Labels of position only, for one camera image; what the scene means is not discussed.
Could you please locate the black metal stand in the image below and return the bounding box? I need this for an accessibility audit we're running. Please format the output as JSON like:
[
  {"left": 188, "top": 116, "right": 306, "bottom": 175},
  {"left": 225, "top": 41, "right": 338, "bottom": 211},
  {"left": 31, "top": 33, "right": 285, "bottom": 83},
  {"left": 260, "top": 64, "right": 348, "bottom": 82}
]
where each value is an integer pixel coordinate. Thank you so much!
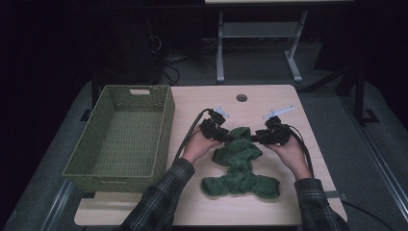
[{"left": 304, "top": 64, "right": 381, "bottom": 126}]

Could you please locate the black floor cable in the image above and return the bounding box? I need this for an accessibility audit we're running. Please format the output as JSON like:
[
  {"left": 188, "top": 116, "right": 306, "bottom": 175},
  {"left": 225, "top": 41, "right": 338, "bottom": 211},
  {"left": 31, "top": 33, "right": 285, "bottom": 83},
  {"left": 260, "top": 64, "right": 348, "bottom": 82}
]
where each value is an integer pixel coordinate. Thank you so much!
[{"left": 340, "top": 199, "right": 398, "bottom": 231}]

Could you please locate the white metal desk frame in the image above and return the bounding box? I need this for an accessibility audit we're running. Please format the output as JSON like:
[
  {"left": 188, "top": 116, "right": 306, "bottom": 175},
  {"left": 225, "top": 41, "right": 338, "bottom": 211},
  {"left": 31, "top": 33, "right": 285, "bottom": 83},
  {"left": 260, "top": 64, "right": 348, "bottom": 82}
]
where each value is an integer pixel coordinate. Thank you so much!
[{"left": 204, "top": 0, "right": 354, "bottom": 84}]

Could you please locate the green woven basket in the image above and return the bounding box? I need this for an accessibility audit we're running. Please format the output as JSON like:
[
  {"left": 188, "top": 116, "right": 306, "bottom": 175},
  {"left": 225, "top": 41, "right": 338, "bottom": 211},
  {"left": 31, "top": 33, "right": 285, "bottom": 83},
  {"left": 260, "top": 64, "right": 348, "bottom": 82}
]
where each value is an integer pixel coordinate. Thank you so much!
[{"left": 62, "top": 84, "right": 176, "bottom": 194}]

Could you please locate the person's right hand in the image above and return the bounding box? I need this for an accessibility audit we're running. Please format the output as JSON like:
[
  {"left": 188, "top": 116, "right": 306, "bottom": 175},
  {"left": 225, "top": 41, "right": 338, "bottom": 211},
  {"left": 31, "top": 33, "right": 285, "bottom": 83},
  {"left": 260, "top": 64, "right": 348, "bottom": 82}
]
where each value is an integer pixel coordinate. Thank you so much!
[{"left": 265, "top": 136, "right": 314, "bottom": 181}]

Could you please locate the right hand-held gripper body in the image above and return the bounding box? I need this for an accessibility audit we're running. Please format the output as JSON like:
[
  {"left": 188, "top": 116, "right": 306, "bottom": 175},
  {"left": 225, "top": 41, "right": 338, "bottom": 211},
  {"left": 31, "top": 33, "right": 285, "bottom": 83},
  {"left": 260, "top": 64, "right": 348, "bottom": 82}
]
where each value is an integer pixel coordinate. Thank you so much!
[{"left": 256, "top": 105, "right": 295, "bottom": 146}]

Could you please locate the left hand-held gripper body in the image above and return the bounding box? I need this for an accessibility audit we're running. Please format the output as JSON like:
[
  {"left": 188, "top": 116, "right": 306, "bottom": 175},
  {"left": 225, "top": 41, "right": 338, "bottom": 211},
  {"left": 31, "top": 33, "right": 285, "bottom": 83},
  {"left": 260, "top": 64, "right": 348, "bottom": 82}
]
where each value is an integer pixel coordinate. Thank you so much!
[{"left": 199, "top": 106, "right": 231, "bottom": 141}]

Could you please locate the black metal post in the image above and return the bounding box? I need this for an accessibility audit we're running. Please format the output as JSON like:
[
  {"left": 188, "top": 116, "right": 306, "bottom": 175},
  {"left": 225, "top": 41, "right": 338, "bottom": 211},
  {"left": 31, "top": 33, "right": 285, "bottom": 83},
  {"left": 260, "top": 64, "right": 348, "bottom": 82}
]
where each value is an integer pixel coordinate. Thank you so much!
[{"left": 80, "top": 71, "right": 101, "bottom": 122}]

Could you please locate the green plush garment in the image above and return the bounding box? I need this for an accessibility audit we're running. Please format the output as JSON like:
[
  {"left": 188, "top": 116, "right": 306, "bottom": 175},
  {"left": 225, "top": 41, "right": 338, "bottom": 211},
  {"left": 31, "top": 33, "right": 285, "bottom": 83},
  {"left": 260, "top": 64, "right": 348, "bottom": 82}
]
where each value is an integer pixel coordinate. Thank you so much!
[{"left": 200, "top": 126, "right": 281, "bottom": 200}]

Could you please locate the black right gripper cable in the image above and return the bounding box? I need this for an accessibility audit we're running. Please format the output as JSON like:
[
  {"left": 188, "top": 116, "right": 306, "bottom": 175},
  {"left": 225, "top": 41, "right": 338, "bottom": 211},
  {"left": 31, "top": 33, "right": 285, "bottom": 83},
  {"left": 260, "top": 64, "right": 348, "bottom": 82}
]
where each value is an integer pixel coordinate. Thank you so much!
[{"left": 284, "top": 123, "right": 316, "bottom": 177}]

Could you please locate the person's left hand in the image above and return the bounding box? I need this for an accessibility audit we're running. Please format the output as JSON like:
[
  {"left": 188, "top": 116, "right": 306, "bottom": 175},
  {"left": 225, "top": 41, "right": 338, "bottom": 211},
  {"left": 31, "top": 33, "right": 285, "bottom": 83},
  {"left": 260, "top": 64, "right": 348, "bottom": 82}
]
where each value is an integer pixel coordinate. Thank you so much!
[{"left": 181, "top": 126, "right": 222, "bottom": 166}]

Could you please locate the grey table edge bracket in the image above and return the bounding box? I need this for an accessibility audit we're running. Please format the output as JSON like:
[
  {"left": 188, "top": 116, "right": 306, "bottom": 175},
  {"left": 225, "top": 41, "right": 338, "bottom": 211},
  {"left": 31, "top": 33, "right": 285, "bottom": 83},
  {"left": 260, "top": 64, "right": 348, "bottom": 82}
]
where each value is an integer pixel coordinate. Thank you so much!
[{"left": 325, "top": 190, "right": 349, "bottom": 201}]

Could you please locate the tangle of black floor cables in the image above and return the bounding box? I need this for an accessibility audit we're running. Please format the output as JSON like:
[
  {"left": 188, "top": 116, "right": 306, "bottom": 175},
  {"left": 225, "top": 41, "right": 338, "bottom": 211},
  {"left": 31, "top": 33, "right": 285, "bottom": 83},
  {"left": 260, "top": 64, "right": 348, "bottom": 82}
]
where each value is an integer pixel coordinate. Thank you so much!
[{"left": 147, "top": 35, "right": 222, "bottom": 87}]

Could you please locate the metal floor rail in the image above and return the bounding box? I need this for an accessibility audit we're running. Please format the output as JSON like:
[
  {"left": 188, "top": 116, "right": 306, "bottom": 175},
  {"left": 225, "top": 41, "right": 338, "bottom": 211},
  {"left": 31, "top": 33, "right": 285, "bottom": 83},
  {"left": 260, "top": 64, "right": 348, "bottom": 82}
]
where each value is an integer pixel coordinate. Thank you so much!
[
  {"left": 343, "top": 95, "right": 408, "bottom": 222},
  {"left": 40, "top": 178, "right": 75, "bottom": 231}
]

